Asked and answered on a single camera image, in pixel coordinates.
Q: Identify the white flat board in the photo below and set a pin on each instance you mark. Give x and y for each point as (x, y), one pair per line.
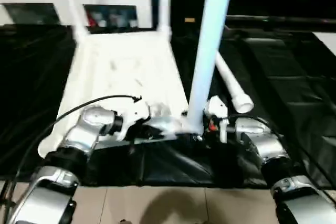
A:
(325, 40)

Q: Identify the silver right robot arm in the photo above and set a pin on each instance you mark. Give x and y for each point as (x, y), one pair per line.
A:
(270, 145)

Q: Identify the white plastic table top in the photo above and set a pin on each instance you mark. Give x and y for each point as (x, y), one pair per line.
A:
(118, 64)

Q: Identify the black plastic mat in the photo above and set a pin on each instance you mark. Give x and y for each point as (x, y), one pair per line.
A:
(275, 90)

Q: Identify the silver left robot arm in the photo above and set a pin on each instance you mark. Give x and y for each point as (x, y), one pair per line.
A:
(86, 124)

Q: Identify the red item behind glass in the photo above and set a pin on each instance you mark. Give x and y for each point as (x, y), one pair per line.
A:
(91, 20)

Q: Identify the long black rail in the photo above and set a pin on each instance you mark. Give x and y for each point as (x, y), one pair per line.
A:
(275, 20)

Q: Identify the small brown tag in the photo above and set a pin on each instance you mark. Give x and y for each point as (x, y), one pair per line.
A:
(189, 20)

